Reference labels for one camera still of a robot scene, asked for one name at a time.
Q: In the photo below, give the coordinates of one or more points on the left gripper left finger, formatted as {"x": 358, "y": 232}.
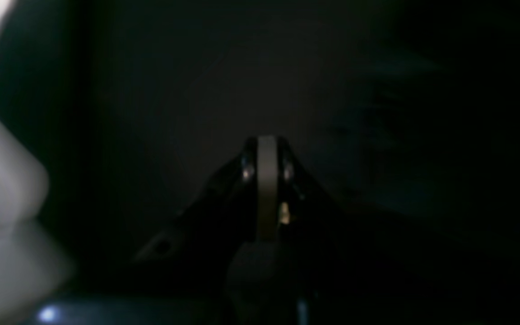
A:
{"x": 217, "y": 251}

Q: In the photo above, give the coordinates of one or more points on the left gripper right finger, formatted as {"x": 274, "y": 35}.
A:
{"x": 326, "y": 274}

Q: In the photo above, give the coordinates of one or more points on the white chair left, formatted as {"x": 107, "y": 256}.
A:
{"x": 32, "y": 266}

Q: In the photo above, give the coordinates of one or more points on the black table cloth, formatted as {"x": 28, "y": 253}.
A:
{"x": 405, "y": 112}

